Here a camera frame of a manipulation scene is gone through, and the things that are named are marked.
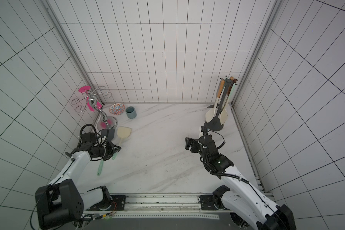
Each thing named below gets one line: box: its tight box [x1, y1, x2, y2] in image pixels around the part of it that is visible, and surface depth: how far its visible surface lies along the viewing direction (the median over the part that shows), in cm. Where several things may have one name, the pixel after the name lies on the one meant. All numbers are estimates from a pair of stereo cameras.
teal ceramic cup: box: [125, 106, 137, 119], surface depth 111 cm
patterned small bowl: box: [109, 103, 126, 116], surface depth 116 cm
